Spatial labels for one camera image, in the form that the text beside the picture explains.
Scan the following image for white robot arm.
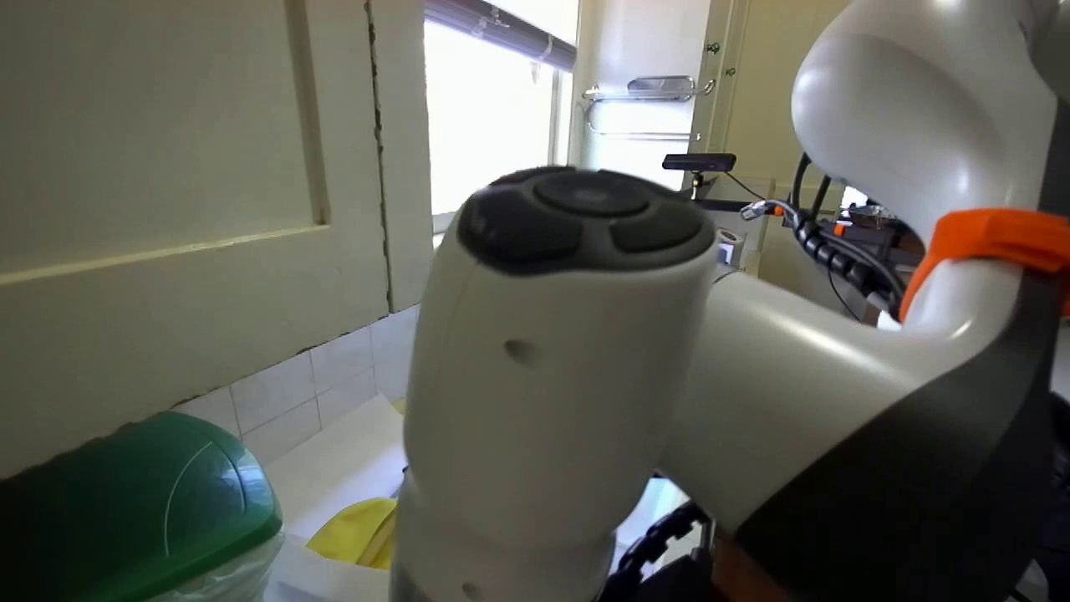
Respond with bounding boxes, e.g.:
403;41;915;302
391;0;1070;602

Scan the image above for green lid container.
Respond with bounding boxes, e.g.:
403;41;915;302
0;411;281;602

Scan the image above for window with blind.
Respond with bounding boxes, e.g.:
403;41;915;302
424;0;580;229

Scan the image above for cream upper cabinet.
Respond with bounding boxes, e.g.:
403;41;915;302
0;0;432;479

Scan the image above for black camera on stand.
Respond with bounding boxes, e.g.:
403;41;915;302
663;153;735;201

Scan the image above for yellow rubber gloves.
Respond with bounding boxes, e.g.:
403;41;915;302
307;498;399;568

